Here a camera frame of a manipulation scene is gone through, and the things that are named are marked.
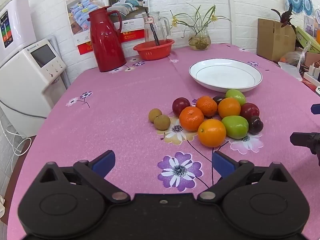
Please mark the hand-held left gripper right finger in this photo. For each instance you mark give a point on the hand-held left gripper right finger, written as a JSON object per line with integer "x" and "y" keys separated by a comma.
{"x": 222, "y": 162}

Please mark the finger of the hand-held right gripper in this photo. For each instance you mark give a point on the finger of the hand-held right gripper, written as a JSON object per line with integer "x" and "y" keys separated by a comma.
{"x": 303, "y": 138}
{"x": 316, "y": 109}

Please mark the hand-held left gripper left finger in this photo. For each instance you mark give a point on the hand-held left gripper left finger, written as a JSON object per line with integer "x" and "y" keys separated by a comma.
{"x": 104, "y": 161}

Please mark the smooth orange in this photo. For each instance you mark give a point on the smooth orange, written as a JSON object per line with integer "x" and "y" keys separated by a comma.
{"x": 212, "y": 133}
{"x": 229, "y": 108}

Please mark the dark purple plum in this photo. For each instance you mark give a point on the dark purple plum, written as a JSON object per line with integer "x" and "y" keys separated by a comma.
{"x": 218, "y": 99}
{"x": 255, "y": 125}

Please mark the bumpy orange tangerine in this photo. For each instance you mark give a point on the bumpy orange tangerine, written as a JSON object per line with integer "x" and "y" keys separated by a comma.
{"x": 191, "y": 118}
{"x": 206, "y": 105}

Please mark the red plum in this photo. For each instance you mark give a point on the red plum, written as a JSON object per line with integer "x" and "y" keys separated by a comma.
{"x": 180, "y": 105}
{"x": 250, "y": 111}

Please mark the elongated green jujube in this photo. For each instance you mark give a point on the elongated green jujube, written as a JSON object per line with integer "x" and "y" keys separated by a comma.
{"x": 236, "y": 96}

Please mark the brown longan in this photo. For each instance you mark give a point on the brown longan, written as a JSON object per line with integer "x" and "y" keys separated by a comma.
{"x": 154, "y": 114}
{"x": 162, "y": 122}

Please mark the white plate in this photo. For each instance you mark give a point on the white plate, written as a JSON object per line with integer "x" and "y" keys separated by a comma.
{"x": 225, "y": 76}

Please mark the white power strip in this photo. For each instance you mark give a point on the white power strip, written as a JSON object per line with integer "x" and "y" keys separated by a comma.
{"x": 312, "y": 73}

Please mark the pink floral tablecloth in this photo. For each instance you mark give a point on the pink floral tablecloth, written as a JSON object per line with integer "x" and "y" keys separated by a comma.
{"x": 112, "y": 120}

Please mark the clear plastic bag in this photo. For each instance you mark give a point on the clear plastic bag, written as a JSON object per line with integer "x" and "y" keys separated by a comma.
{"x": 291, "y": 58}

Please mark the green box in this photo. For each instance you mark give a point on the green box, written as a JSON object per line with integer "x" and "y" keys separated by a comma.
{"x": 306, "y": 38}

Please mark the cardboard box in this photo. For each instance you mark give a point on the cardboard box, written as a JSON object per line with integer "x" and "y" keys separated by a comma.
{"x": 272, "y": 40}

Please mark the purple leaf plant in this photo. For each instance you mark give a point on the purple leaf plant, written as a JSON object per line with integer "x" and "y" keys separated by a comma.
{"x": 286, "y": 17}

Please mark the white appliance with screen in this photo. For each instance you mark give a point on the white appliance with screen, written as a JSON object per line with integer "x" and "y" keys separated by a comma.
{"x": 22, "y": 80}

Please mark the red thermos jug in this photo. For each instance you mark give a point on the red thermos jug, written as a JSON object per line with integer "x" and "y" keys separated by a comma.
{"x": 107, "y": 45}

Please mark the red plastic basin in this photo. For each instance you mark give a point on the red plastic basin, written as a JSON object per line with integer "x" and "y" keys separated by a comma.
{"x": 153, "y": 52}

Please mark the glass vase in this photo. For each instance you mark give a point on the glass vase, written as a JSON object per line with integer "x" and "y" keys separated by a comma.
{"x": 199, "y": 41}

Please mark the black stirring stick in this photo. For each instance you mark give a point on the black stirring stick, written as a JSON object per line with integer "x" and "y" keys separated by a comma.
{"x": 154, "y": 33}

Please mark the glass pitcher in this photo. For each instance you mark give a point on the glass pitcher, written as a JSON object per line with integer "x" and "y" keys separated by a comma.
{"x": 161, "y": 30}

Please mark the green flowering plant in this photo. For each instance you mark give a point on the green flowering plant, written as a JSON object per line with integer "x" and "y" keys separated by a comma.
{"x": 174, "y": 22}

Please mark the white water purifier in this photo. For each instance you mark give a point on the white water purifier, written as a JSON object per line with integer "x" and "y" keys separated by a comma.
{"x": 20, "y": 22}

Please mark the white wall pipe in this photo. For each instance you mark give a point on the white wall pipe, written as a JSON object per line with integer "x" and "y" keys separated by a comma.
{"x": 228, "y": 10}

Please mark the red wall calendar poster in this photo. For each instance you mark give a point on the red wall calendar poster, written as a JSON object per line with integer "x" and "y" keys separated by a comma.
{"x": 80, "y": 10}

